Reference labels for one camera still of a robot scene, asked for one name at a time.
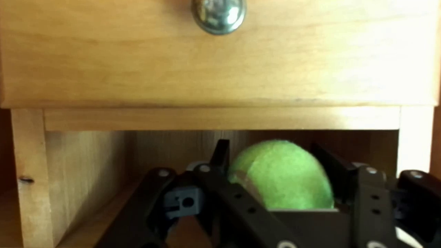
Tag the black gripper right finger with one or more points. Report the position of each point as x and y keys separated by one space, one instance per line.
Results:
x=390 y=211

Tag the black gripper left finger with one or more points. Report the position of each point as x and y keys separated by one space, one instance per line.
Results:
x=220 y=220

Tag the green tennis ball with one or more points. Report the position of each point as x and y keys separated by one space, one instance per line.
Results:
x=284 y=174

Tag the wooden roll-top desk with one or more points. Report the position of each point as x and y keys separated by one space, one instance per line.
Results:
x=220 y=118

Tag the wooden drawer with metal knob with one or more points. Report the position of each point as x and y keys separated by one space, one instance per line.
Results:
x=138 y=59

